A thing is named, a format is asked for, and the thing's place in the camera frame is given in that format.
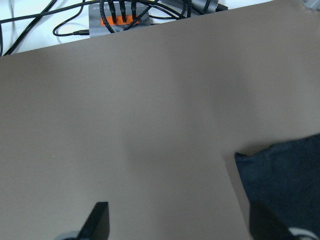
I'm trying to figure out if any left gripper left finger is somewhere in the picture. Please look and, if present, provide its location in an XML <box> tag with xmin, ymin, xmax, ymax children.
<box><xmin>77</xmin><ymin>202</ymin><xmax>110</xmax><ymax>240</ymax></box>

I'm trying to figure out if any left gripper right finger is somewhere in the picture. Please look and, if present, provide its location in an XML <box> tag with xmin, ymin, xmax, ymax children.
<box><xmin>249</xmin><ymin>200</ymin><xmax>293</xmax><ymax>240</ymax></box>

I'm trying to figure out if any black t-shirt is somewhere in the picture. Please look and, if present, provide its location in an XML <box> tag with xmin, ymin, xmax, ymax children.
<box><xmin>234</xmin><ymin>134</ymin><xmax>320</xmax><ymax>236</ymax></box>

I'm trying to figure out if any grey USB hub orange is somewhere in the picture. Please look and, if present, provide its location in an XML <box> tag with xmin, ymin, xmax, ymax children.
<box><xmin>88</xmin><ymin>1</ymin><xmax>151</xmax><ymax>38</ymax></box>

